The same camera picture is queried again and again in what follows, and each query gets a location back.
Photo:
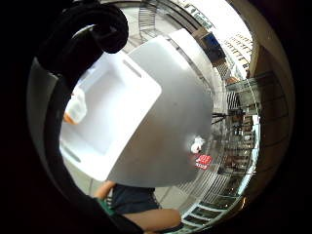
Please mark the white plastic tray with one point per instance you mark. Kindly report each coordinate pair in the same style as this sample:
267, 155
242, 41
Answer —
112, 107

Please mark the clear bottle with orange cap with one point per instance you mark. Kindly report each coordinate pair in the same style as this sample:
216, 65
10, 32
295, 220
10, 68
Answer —
76, 109

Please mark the the person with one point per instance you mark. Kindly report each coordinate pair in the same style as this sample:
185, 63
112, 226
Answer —
136, 198

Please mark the black tripod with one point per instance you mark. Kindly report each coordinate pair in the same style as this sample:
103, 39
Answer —
227, 116

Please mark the blue screen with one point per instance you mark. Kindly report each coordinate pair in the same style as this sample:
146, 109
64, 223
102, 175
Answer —
211, 41

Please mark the red box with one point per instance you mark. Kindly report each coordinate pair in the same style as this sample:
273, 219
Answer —
203, 161

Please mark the small white soft toy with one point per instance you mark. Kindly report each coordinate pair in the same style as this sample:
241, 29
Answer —
197, 145

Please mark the metal slatted chair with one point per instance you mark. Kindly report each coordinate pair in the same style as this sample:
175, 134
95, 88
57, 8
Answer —
148, 19

